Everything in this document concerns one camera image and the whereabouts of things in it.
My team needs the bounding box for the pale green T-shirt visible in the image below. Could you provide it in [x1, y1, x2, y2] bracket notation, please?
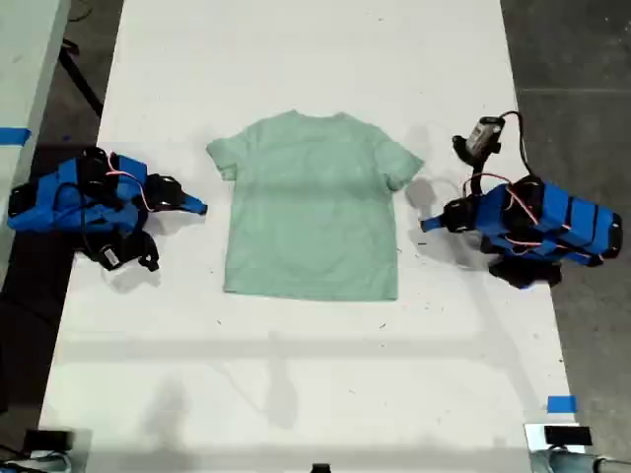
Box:
[205, 110, 426, 303]

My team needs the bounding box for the black stand leg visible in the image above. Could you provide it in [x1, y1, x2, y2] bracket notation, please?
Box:
[57, 41, 105, 117]

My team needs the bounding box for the long blue tape strip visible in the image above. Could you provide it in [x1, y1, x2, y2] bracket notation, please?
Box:
[0, 126, 32, 145]

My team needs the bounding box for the pale side table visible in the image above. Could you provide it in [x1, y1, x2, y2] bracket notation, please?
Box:
[0, 0, 70, 287]

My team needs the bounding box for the short blue tape strip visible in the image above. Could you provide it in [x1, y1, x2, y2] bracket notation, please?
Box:
[546, 395, 578, 414]

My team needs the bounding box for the small black box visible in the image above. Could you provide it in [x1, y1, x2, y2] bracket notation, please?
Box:
[543, 426, 593, 447]
[23, 430, 74, 450]

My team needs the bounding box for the red white servo wire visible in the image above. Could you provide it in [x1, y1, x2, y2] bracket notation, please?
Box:
[461, 172, 543, 229]

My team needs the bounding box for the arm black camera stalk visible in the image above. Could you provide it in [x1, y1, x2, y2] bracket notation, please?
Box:
[122, 231, 162, 273]
[452, 135, 489, 198]

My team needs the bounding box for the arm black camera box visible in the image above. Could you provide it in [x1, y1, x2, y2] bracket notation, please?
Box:
[465, 116, 504, 154]
[96, 244, 125, 272]

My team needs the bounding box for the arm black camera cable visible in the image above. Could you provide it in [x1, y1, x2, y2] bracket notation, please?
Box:
[52, 181, 107, 262]
[497, 110, 538, 181]

